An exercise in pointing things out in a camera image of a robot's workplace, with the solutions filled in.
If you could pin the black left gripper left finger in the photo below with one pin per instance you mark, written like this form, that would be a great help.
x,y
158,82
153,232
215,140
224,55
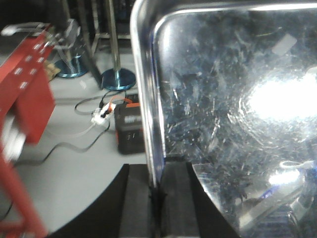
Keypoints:
x,y
123,210

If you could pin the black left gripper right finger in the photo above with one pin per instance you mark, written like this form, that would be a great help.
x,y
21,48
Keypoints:
x,y
185,209

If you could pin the silver metal tray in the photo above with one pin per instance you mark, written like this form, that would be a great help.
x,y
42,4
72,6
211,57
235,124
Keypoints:
x,y
230,86

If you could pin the black orange power station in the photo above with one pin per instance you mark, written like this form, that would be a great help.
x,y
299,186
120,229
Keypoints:
x,y
129,127

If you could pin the white power strip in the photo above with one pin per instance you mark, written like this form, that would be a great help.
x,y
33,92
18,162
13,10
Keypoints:
x,y
101,115

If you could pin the blue round stand base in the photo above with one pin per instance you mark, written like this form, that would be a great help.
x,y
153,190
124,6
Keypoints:
x,y
122,79

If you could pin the red metal cart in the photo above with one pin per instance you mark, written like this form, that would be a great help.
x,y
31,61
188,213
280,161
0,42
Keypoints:
x,y
24,91

